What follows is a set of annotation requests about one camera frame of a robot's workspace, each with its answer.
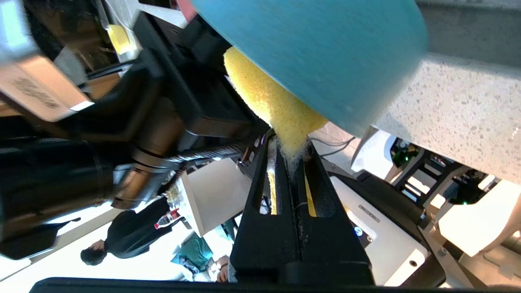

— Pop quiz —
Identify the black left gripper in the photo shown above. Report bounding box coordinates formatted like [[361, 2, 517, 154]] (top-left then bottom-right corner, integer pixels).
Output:
[[132, 12, 270, 142]]

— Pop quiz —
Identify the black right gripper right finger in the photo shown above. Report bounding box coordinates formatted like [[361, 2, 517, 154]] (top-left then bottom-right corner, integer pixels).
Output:
[[294, 139, 375, 284]]

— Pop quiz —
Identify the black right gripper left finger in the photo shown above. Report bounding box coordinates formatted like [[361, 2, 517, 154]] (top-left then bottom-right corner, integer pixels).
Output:
[[228, 130, 302, 284]]

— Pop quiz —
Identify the yellow green sponge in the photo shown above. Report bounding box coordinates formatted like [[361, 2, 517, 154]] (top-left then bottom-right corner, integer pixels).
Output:
[[223, 47, 329, 216]]

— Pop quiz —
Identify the teal bowl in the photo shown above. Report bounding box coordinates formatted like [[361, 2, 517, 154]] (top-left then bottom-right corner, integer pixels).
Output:
[[191, 0, 429, 138]]

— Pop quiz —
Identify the white black robot base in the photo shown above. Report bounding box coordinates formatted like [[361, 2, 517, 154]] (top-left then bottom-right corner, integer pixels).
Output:
[[326, 126, 521, 288]]

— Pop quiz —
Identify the pink plate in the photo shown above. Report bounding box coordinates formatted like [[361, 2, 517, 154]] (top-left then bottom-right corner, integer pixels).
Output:
[[175, 0, 199, 23]]

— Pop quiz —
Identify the person in teal clothes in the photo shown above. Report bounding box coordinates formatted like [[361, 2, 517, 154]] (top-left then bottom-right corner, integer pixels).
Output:
[[171, 235, 229, 282]]

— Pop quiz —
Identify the white table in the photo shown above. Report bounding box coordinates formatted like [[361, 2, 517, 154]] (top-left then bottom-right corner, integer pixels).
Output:
[[178, 157, 254, 239]]

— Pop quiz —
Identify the small yellow pad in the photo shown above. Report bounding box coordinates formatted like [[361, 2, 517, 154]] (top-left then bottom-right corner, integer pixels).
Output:
[[107, 24, 139, 56]]

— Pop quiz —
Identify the red capped plastic bottle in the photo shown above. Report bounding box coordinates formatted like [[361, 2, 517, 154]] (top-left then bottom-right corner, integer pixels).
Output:
[[153, 208, 181, 231]]

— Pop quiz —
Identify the person in black clothes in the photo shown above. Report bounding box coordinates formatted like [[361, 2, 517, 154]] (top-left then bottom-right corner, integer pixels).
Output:
[[80, 195, 172, 267]]

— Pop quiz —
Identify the black braided cable sleeve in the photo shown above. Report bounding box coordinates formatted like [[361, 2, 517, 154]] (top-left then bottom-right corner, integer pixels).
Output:
[[163, 142, 250, 164]]

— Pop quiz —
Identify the thin black cable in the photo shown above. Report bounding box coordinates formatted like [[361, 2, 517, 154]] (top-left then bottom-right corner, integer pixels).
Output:
[[311, 136, 355, 158]]

